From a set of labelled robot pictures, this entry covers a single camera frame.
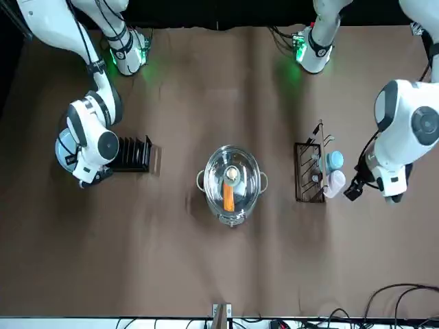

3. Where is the black base cable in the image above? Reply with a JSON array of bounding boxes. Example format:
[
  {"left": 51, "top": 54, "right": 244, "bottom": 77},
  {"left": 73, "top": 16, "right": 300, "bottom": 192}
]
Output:
[{"left": 269, "top": 25, "right": 298, "bottom": 52}]

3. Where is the white cup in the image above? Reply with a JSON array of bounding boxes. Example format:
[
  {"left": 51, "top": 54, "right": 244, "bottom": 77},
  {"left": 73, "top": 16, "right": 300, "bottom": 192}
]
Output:
[{"left": 323, "top": 170, "right": 346, "bottom": 199}]

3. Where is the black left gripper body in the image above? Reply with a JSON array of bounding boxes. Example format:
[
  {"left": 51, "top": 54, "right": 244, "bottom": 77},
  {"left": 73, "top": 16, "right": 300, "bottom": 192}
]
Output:
[{"left": 355, "top": 160, "right": 379, "bottom": 189}]

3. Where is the light blue cup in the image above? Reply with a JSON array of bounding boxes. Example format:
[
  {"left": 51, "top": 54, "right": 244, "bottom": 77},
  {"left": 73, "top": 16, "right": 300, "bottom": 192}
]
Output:
[{"left": 318, "top": 150, "right": 345, "bottom": 173}]

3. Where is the black table cable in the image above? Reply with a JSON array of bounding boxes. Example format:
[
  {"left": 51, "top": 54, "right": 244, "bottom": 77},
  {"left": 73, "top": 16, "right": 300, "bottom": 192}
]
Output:
[
  {"left": 322, "top": 307, "right": 351, "bottom": 329},
  {"left": 394, "top": 287, "right": 439, "bottom": 329},
  {"left": 364, "top": 282, "right": 439, "bottom": 329}
]

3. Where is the metal table bracket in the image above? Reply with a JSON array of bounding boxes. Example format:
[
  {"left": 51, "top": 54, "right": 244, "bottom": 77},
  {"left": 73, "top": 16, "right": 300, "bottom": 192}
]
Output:
[{"left": 211, "top": 302, "right": 233, "bottom": 329}]

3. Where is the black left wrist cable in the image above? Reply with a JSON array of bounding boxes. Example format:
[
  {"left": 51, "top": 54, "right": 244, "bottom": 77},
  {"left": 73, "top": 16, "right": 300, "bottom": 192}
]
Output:
[{"left": 355, "top": 132, "right": 380, "bottom": 179}]

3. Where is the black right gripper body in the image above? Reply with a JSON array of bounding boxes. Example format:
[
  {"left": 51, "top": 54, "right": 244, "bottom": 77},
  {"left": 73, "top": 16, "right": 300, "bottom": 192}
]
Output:
[{"left": 89, "top": 166, "right": 115, "bottom": 188}]

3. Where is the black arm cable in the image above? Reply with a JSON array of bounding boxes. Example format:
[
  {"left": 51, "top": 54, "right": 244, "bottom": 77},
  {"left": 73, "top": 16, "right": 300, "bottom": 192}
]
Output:
[
  {"left": 64, "top": 0, "right": 107, "bottom": 75},
  {"left": 420, "top": 27, "right": 439, "bottom": 83}
]

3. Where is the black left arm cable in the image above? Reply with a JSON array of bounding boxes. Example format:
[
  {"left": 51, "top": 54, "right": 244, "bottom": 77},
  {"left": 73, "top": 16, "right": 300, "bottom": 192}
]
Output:
[{"left": 420, "top": 27, "right": 439, "bottom": 83}]

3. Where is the orange carrot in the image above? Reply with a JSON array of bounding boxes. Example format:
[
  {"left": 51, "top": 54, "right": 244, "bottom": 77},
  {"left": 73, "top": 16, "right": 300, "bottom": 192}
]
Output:
[{"left": 222, "top": 181, "right": 236, "bottom": 212}]

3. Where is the glass pot lid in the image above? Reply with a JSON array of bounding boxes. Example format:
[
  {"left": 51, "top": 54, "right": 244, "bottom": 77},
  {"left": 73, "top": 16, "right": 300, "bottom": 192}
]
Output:
[{"left": 204, "top": 145, "right": 262, "bottom": 220}]

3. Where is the steel pot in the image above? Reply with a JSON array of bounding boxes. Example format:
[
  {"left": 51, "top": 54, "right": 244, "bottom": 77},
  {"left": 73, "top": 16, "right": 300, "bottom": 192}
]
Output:
[{"left": 195, "top": 145, "right": 269, "bottom": 229}]

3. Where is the black wire cup holder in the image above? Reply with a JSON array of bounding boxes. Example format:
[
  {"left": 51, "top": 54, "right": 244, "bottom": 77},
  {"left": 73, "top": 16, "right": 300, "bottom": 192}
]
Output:
[{"left": 294, "top": 119, "right": 339, "bottom": 204}]

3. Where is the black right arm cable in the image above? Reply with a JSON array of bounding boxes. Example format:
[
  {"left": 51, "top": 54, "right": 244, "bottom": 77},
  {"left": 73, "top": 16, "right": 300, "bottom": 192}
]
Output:
[{"left": 64, "top": 0, "right": 107, "bottom": 75}]

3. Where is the light blue plate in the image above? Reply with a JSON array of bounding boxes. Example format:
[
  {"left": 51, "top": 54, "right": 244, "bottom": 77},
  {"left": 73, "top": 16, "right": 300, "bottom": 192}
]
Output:
[{"left": 54, "top": 128, "right": 83, "bottom": 171}]

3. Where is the black drying rack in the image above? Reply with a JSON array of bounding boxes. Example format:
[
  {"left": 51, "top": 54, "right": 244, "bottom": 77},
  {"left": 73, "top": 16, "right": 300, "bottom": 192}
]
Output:
[{"left": 108, "top": 134, "right": 163, "bottom": 178}]

